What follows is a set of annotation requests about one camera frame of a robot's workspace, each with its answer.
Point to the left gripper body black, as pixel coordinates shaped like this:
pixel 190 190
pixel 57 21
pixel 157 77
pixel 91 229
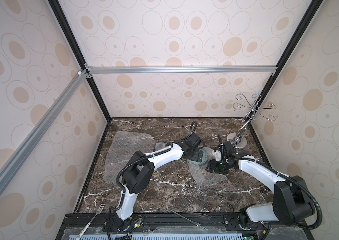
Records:
pixel 194 155

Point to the bubble wrap around orange plate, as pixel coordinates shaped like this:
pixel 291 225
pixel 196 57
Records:
pixel 123 146

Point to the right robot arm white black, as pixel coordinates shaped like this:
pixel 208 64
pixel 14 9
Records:
pixel 293 203

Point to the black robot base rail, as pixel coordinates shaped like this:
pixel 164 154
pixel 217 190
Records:
pixel 186 226

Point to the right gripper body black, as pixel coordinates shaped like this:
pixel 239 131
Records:
pixel 217 163

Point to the horizontal aluminium rail back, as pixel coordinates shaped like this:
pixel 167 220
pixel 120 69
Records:
pixel 182 69

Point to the silver fork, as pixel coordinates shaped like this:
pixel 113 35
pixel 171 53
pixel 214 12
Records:
pixel 98 212

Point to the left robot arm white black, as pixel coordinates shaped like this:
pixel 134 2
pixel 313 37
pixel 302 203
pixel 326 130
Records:
pixel 136 175

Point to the diagonal aluminium rail left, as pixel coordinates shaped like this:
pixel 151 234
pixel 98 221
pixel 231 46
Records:
pixel 17 159

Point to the chrome mug tree stand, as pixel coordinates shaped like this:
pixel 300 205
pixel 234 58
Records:
pixel 238 139

